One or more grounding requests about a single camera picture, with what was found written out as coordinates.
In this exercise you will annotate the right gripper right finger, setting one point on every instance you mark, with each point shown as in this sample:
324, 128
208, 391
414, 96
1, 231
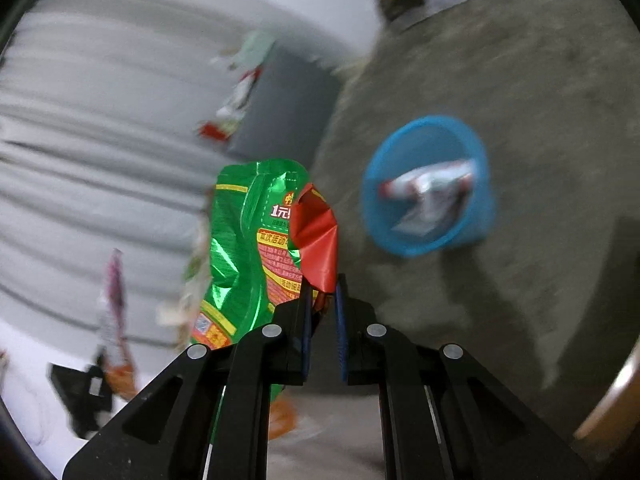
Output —
443, 415

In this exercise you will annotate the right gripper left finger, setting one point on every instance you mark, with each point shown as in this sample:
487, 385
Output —
206, 415

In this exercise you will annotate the green snack packet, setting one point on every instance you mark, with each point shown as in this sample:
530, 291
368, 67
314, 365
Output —
252, 269

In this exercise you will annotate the red snack wrapper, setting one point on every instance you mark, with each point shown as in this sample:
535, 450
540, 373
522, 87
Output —
313, 231

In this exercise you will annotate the white bottle red cap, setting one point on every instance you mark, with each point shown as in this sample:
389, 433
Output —
435, 193

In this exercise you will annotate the blue plastic waste basket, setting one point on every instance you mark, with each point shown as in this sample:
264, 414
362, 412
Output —
427, 141

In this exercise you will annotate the grey curtain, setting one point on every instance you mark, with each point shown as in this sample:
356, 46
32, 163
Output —
101, 102

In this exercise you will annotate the grey cabinet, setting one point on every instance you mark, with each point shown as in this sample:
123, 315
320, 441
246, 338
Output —
289, 110

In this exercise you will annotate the green basket on cabinet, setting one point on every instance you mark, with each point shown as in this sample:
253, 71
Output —
255, 48

